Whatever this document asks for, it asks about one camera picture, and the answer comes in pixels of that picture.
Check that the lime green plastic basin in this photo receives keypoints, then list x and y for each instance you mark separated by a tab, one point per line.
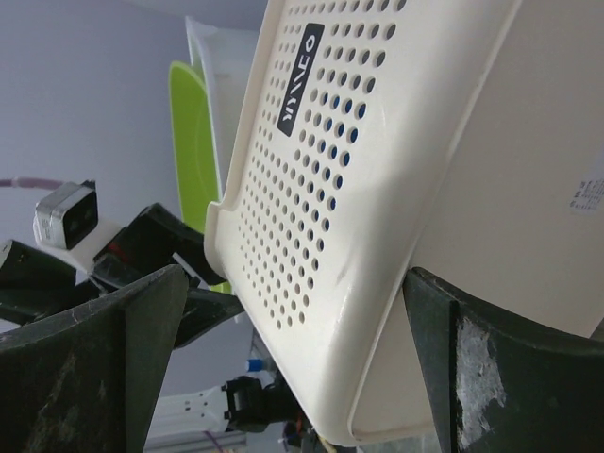
197	142

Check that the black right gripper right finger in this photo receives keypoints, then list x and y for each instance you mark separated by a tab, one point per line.
498	382

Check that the translucent white plastic tub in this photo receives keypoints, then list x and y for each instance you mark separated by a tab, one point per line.
223	56

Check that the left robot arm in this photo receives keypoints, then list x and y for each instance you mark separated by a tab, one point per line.
241	404

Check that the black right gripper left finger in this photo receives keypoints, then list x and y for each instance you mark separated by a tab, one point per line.
88	379

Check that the cream perforated storage basket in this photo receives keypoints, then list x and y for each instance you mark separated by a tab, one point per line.
463	137

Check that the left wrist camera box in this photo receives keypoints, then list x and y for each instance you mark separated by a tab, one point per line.
67	215

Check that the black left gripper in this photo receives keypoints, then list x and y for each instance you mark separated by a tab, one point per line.
154	239

